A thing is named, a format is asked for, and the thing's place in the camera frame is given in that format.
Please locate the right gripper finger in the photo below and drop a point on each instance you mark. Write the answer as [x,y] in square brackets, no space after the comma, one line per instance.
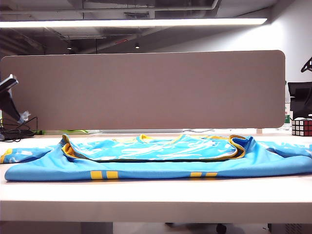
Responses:
[307,67]

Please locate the left gripper taped-tip finger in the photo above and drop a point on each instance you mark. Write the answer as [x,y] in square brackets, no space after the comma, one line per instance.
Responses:
[9,104]

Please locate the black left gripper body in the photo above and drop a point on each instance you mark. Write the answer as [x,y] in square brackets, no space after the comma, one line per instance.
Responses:
[8,80]

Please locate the blue patterned soccer jersey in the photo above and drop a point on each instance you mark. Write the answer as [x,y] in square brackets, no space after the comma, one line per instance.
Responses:
[156,168]

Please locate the clear plastic water bottle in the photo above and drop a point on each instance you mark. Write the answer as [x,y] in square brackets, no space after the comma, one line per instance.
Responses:
[287,118]

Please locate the Rubik's cube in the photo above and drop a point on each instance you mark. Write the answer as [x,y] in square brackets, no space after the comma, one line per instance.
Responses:
[302,127]

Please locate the small ceiling spot lamp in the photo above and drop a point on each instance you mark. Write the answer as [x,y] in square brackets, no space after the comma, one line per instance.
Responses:
[137,45]

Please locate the brown desk divider panel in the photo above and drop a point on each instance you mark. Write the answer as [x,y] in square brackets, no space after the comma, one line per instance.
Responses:
[146,92]

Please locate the long ceiling light strip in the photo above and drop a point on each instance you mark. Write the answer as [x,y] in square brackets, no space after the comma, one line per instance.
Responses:
[134,22]

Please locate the black chair caster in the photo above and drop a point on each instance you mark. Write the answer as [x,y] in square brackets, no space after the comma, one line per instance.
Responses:
[221,228]

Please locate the white divider foot bracket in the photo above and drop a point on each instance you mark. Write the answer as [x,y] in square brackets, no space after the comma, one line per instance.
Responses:
[259,130]

